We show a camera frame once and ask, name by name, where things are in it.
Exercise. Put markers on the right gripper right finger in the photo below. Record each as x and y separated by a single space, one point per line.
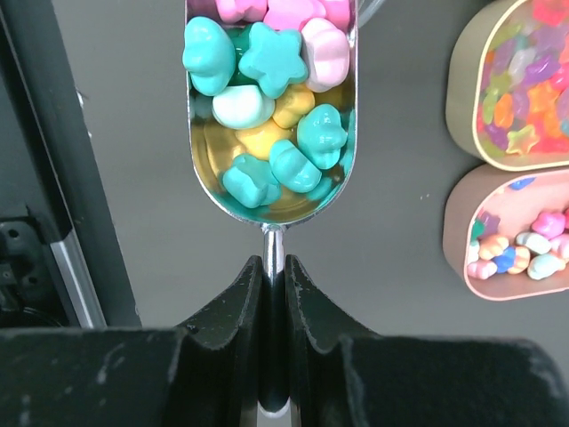
344 374

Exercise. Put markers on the silver metal scoop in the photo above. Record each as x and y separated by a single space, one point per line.
272 122

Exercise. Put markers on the orange tray orange gummies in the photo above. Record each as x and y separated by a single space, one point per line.
507 93

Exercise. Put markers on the black base crossbar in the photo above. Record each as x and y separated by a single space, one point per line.
61 264

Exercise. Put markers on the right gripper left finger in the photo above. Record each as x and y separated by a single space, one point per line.
203 372

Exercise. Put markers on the pink tray colourful candies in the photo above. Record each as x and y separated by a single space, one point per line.
507 204

